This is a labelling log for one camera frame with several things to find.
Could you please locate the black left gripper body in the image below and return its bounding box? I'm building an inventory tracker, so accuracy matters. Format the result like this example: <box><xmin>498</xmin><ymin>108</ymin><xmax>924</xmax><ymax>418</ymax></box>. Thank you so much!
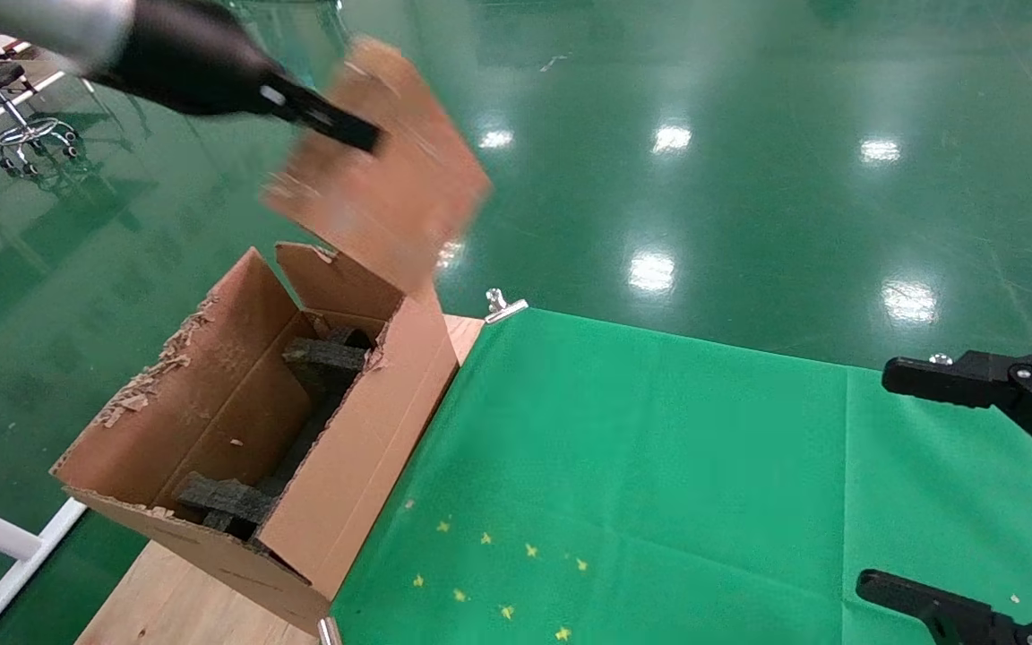
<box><xmin>89</xmin><ymin>0</ymin><xmax>291</xmax><ymax>117</ymax></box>

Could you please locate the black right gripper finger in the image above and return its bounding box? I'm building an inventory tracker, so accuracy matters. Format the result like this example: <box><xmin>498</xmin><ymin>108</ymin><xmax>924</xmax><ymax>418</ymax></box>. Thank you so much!
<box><xmin>881</xmin><ymin>346</ymin><xmax>1032</xmax><ymax>483</ymax></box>
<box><xmin>856</xmin><ymin>568</ymin><xmax>1032</xmax><ymax>645</ymax></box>

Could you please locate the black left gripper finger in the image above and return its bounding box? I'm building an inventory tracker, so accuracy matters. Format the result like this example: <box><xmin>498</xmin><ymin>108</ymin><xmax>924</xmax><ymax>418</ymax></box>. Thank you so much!
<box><xmin>258</xmin><ymin>79</ymin><xmax>383</xmax><ymax>154</ymax></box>

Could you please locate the small taped cardboard box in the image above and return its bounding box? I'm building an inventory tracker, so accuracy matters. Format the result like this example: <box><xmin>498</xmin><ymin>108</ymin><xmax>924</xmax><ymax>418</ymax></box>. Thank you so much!
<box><xmin>262</xmin><ymin>36</ymin><xmax>493</xmax><ymax>302</ymax></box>

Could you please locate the large open cardboard carton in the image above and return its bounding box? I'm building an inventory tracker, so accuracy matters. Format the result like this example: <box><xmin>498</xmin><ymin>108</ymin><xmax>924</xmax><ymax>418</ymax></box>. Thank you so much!
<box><xmin>49</xmin><ymin>242</ymin><xmax>462</xmax><ymax>633</ymax></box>

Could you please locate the black swivel stool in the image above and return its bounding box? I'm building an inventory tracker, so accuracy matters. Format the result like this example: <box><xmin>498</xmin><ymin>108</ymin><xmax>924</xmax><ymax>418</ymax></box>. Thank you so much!
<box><xmin>0</xmin><ymin>60</ymin><xmax>84</xmax><ymax>177</ymax></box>

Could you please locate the green table cloth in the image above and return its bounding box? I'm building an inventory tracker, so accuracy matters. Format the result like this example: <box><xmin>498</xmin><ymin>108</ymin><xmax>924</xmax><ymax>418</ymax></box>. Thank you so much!
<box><xmin>328</xmin><ymin>307</ymin><xmax>1032</xmax><ymax>645</ymax></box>

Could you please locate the white pipe frame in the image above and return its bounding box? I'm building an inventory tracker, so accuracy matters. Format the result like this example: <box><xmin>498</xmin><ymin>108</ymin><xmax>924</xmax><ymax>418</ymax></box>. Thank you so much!
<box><xmin>0</xmin><ymin>490</ymin><xmax>88</xmax><ymax>645</ymax></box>

